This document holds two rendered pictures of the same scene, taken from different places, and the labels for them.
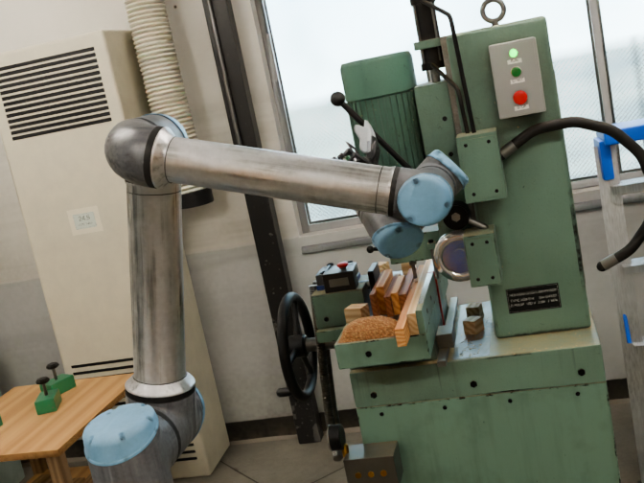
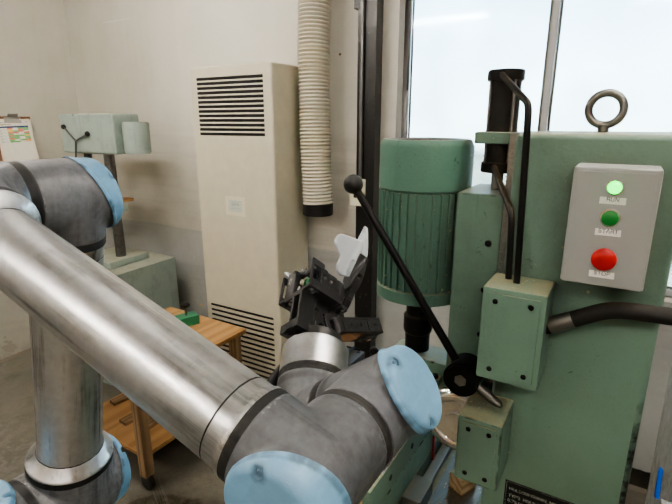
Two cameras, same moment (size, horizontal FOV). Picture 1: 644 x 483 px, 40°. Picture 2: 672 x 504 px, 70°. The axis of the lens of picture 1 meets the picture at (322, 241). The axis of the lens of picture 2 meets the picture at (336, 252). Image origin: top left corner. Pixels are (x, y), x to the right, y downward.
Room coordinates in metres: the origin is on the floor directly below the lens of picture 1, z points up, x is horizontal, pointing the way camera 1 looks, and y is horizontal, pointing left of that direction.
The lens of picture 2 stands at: (1.21, -0.32, 1.54)
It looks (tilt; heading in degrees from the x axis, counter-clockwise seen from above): 15 degrees down; 17
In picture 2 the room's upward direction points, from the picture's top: straight up
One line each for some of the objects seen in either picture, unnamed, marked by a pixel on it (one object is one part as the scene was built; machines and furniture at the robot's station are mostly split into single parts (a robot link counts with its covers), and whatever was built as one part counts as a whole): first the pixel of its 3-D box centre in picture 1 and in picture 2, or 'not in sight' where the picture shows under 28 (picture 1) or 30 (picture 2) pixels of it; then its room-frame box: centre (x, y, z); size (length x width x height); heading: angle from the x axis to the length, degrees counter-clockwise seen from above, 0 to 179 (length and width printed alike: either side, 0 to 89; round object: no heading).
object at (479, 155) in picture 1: (481, 165); (514, 329); (1.95, -0.38, 1.23); 0.09 x 0.08 x 0.15; 76
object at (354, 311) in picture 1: (356, 312); not in sight; (2.05, -0.05, 0.92); 0.05 x 0.04 x 0.04; 58
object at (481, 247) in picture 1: (483, 256); (483, 438); (1.95, -0.35, 1.02); 0.09 x 0.07 x 0.12; 166
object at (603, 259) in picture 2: (519, 97); (603, 259); (1.90, -0.48, 1.36); 0.03 x 0.01 x 0.03; 76
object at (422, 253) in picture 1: (418, 247); (424, 370); (2.14, -0.23, 1.03); 0.14 x 0.07 x 0.09; 76
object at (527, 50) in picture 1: (517, 78); (609, 225); (1.93, -0.49, 1.40); 0.10 x 0.06 x 0.16; 76
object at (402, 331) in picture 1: (413, 300); not in sight; (2.05, -0.19, 0.92); 0.54 x 0.02 x 0.04; 166
